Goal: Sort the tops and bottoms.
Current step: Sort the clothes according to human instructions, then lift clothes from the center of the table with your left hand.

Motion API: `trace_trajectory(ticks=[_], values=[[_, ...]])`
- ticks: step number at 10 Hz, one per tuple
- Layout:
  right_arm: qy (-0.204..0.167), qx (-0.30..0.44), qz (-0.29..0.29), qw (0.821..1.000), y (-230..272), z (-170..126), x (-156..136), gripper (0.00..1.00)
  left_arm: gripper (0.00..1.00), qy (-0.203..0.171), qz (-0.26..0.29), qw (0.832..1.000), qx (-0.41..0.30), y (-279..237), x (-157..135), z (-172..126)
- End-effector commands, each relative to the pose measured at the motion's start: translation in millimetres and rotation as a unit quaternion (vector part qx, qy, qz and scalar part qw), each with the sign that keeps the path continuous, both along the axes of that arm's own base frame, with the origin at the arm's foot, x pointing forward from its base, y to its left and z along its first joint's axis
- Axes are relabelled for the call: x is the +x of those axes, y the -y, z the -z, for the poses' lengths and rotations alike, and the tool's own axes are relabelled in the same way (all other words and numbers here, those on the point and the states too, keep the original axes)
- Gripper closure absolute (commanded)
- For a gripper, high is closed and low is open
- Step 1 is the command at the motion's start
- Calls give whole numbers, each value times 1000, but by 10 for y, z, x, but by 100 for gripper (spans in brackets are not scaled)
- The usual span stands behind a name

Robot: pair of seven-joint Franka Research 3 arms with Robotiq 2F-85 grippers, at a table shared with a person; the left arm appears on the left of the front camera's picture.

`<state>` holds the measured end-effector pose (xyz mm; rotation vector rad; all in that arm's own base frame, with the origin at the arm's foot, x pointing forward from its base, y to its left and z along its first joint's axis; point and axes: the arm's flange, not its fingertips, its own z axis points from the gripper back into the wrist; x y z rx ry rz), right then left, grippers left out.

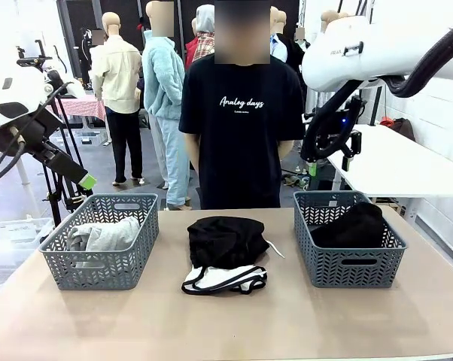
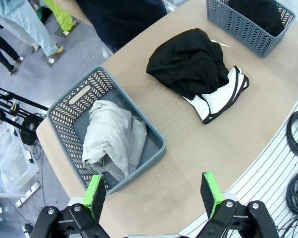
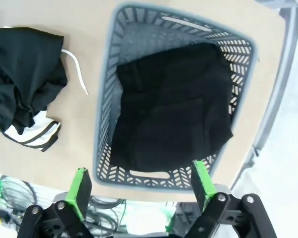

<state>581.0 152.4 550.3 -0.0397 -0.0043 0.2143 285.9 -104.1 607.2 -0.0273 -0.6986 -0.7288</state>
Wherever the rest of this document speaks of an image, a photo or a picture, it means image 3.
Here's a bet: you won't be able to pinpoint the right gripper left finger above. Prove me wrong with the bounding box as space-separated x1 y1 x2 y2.
16 168 95 238

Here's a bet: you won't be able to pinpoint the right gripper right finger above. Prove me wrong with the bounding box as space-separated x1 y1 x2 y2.
186 160 278 238

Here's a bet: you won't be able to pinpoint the black and white striped garment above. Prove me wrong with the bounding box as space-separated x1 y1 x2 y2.
0 110 62 152

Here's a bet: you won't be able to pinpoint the plain black garment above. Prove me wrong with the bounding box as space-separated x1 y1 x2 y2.
110 42 234 173

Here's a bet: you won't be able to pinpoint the black garment with white drawstring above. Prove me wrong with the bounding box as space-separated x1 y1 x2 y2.
0 26 89 136

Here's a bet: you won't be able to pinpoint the grey plastic lattice basket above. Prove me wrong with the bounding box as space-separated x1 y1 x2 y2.
93 2 260 190

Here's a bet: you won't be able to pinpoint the black coiled cable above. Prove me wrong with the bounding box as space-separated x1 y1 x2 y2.
84 195 127 234

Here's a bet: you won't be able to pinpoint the black cable bundle green ties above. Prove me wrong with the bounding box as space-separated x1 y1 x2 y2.
0 173 37 224

